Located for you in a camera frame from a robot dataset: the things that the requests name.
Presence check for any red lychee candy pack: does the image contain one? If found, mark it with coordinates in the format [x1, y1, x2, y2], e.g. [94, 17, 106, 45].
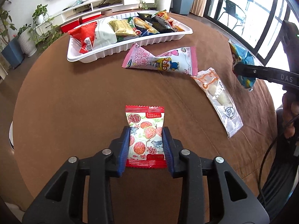
[125, 105, 167, 169]

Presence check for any light blue snack bag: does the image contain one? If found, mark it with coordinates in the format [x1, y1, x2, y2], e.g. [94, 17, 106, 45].
[229, 39, 256, 91]

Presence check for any clear orange cake pack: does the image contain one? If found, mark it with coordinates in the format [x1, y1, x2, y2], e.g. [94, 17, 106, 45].
[193, 67, 243, 138]

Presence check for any pink cartoon snack bag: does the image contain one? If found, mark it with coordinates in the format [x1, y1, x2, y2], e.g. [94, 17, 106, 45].
[122, 43, 198, 76]

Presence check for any white snack bag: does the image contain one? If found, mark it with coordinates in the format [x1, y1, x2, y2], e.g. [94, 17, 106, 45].
[93, 19, 117, 49]

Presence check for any red snack bag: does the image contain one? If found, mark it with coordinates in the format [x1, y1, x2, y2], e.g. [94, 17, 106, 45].
[68, 21, 97, 54]

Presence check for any blue biscuit pack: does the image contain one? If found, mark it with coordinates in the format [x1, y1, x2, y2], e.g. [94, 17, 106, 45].
[132, 26, 153, 37]

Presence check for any gold wafer pack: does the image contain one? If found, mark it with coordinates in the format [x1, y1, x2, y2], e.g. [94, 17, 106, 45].
[109, 20, 137, 36]

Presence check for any black snack pack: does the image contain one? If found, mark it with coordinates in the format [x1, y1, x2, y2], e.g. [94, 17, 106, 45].
[138, 13, 177, 33]

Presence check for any orange snack bar pack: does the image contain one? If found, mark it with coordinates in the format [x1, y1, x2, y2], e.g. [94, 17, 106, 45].
[155, 10, 184, 32]

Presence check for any right human hand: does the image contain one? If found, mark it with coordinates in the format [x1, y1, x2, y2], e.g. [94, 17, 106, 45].
[282, 92, 298, 139]

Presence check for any brown round tablecloth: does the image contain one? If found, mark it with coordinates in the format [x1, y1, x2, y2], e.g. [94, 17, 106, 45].
[13, 16, 277, 223]

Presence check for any black balcony chair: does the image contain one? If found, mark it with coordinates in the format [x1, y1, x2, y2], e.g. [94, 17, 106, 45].
[217, 0, 247, 34]

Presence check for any white plastic tray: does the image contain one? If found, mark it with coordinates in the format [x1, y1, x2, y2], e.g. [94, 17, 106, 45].
[67, 20, 193, 63]

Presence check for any left red storage box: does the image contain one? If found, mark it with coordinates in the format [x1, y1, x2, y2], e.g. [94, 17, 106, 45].
[60, 19, 80, 33]

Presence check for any red storage box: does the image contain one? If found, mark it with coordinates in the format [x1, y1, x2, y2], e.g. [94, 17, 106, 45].
[60, 19, 80, 33]
[80, 13, 102, 24]

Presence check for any trailing pothos plant left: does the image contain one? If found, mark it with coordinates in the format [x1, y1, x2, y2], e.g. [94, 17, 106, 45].
[29, 4, 63, 52]

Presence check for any right red storage box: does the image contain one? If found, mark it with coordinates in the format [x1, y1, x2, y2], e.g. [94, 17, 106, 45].
[80, 13, 102, 24]

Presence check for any small brown pot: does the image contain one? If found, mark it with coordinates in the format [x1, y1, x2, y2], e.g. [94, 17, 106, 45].
[101, 9, 113, 16]

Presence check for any tall plant blue pot left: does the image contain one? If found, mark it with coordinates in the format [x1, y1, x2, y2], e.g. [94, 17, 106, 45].
[1, 6, 24, 69]

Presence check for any plant in white ribbed pot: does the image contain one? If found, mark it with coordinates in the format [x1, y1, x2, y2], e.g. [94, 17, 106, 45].
[17, 24, 37, 57]

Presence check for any white tv console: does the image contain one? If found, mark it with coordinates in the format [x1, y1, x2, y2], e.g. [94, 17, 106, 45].
[34, 0, 157, 28]

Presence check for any black sliding door frame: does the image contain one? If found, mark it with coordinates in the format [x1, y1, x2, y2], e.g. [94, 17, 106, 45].
[204, 0, 298, 70]

